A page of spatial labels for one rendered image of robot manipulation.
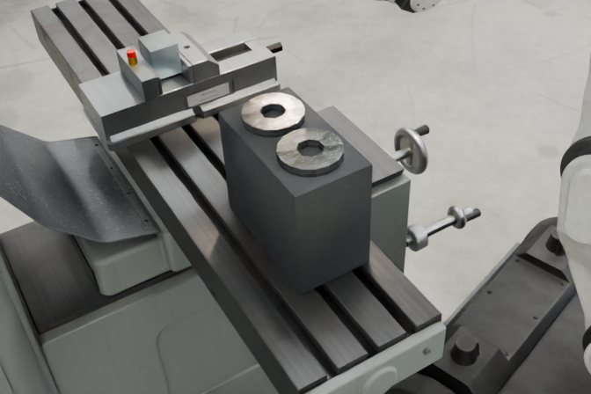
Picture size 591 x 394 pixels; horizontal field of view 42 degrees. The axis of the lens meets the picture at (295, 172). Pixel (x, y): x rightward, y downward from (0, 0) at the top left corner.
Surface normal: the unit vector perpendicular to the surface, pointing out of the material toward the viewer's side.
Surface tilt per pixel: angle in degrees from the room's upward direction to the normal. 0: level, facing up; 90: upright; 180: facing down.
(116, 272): 90
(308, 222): 90
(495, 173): 0
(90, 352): 90
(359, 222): 90
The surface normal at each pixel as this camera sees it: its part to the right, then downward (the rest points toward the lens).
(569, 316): -0.04, -0.76
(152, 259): 0.51, 0.54
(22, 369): 0.84, 0.31
